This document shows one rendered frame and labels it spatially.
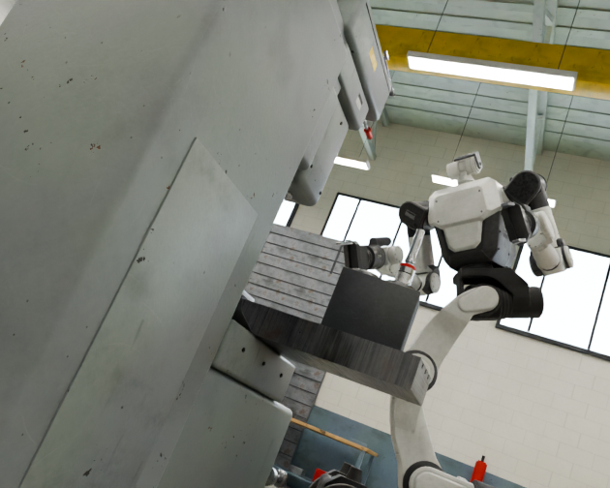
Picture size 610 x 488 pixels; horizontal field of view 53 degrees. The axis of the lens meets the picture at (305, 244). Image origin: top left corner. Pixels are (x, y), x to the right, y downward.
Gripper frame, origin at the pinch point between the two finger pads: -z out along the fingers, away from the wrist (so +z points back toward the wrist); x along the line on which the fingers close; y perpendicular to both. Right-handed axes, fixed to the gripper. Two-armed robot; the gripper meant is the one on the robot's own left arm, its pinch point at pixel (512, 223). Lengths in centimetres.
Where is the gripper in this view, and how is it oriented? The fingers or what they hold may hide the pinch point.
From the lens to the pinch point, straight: 181.4
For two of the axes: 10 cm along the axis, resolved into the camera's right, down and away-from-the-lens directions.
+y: 8.3, -2.8, -4.8
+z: 5.1, 0.1, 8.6
